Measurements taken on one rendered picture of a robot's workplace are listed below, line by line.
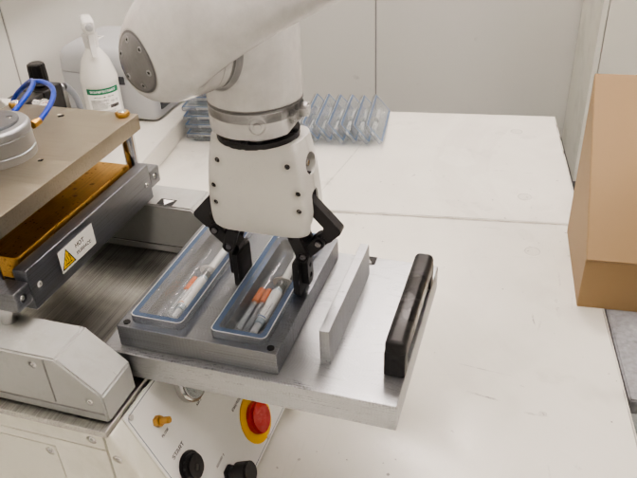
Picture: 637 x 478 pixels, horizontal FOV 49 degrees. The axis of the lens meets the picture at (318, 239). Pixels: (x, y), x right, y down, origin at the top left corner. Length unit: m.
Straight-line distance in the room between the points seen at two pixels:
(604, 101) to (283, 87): 0.68
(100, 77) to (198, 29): 1.14
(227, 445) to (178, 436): 0.08
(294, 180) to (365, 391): 0.20
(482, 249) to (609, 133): 0.28
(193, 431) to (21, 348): 0.20
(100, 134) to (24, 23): 0.93
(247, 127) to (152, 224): 0.34
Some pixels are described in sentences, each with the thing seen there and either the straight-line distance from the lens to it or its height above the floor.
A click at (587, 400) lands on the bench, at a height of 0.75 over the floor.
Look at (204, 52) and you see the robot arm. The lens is 0.48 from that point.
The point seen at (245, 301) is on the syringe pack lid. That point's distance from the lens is 0.69.
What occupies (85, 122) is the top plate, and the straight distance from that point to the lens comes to 0.86.
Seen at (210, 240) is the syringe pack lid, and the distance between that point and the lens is 0.79.
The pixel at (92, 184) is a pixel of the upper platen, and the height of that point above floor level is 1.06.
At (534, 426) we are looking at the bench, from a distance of 0.93.
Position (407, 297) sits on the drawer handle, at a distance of 0.67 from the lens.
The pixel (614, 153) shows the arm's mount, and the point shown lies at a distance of 1.13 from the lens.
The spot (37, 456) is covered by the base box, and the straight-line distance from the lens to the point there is 0.80.
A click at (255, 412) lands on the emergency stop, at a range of 0.85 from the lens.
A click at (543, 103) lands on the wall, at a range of 3.22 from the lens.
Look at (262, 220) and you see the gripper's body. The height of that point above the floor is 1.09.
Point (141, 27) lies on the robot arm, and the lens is 0.52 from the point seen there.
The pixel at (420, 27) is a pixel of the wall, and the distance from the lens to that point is 3.10.
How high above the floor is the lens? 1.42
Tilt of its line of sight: 32 degrees down
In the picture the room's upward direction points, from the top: 3 degrees counter-clockwise
